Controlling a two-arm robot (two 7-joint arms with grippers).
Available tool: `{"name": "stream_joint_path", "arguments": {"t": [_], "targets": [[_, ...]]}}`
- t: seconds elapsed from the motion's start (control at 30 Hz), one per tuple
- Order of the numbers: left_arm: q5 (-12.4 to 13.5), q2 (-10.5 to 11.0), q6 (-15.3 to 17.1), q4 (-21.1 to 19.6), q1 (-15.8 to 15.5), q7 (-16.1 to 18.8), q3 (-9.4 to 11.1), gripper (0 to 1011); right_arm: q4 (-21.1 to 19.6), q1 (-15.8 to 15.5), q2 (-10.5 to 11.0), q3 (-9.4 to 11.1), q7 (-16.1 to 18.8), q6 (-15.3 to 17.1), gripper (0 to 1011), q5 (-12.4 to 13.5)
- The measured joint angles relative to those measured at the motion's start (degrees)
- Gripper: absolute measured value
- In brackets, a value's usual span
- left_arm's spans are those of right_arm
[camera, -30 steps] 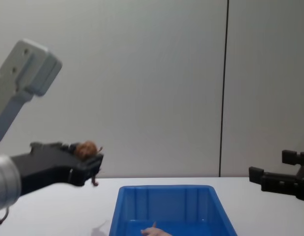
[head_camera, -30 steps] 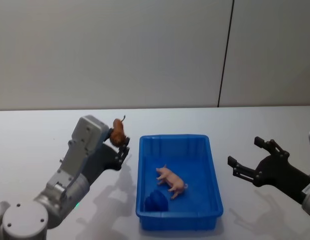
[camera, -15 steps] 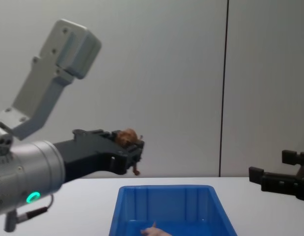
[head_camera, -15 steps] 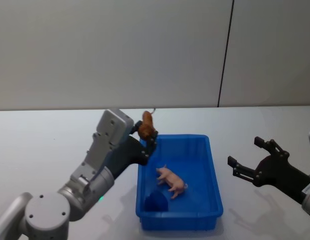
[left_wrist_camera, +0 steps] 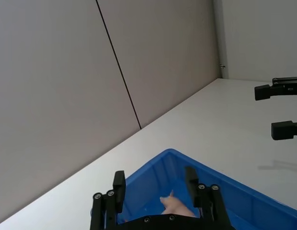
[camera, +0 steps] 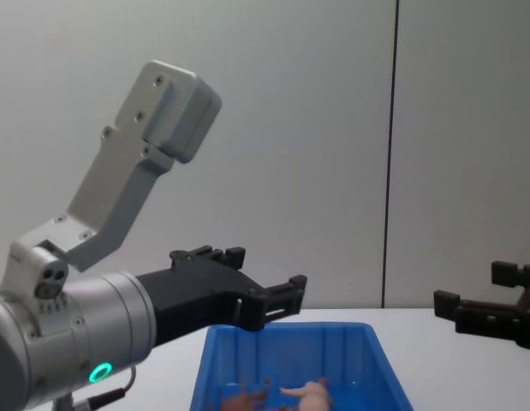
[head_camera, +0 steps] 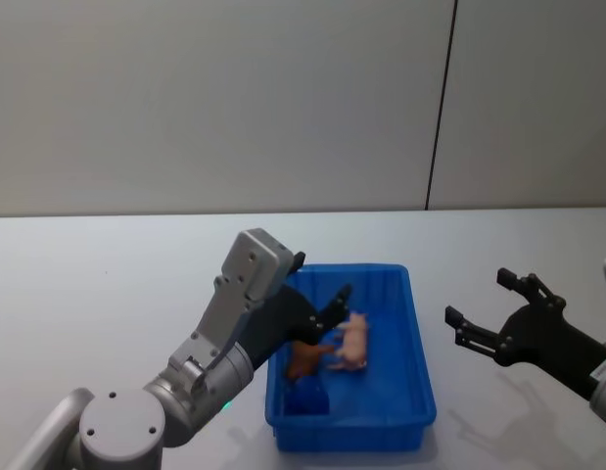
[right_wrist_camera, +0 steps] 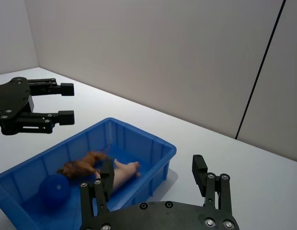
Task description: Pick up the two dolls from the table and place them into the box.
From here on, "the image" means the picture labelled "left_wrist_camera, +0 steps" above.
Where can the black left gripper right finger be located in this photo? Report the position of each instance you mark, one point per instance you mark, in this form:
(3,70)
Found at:
(195,191)

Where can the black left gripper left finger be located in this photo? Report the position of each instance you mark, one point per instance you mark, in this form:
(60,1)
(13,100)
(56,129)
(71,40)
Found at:
(119,191)

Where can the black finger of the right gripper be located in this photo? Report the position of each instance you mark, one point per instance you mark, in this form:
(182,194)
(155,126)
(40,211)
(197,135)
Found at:
(262,93)
(282,131)

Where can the pale pink soft item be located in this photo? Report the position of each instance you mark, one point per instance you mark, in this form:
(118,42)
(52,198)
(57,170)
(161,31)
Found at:
(173,206)

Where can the blue plastic bin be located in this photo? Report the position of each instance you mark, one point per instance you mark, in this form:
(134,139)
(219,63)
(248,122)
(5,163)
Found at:
(246,206)

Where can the small metal wall fitting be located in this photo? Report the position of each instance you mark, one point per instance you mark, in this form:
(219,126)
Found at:
(222,65)

